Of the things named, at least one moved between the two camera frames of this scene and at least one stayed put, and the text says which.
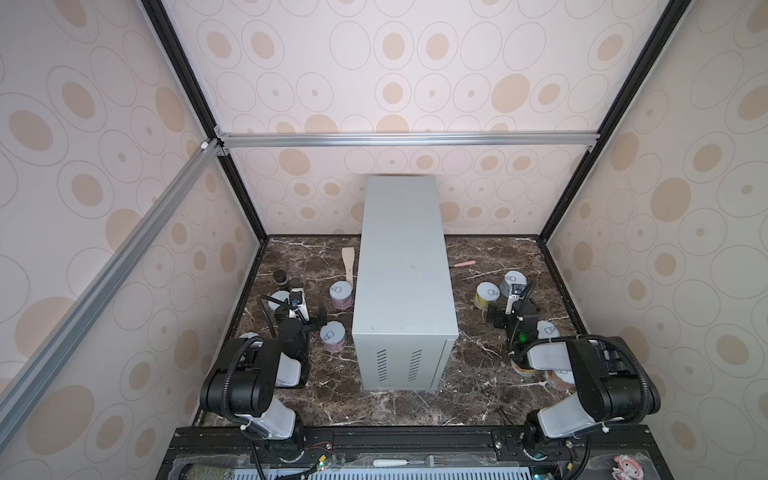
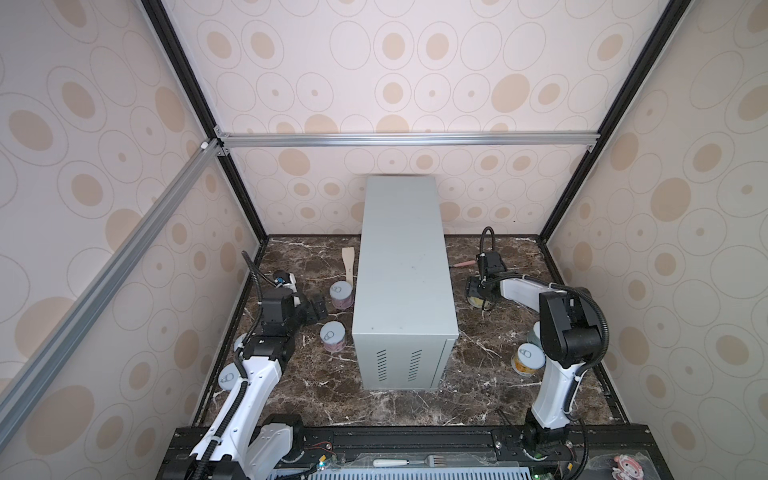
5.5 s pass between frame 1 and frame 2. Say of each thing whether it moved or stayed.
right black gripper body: moved
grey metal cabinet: stayed
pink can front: stayed
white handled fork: stayed
